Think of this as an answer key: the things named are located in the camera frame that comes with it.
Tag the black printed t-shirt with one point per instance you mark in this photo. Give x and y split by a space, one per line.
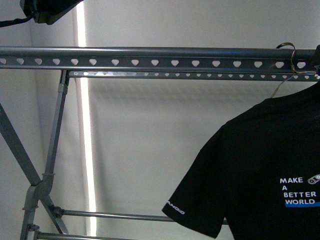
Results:
260 172

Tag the grey metal clothes rack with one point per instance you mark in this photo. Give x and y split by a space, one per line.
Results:
42 219

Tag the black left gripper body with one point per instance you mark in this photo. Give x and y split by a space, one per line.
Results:
47 11

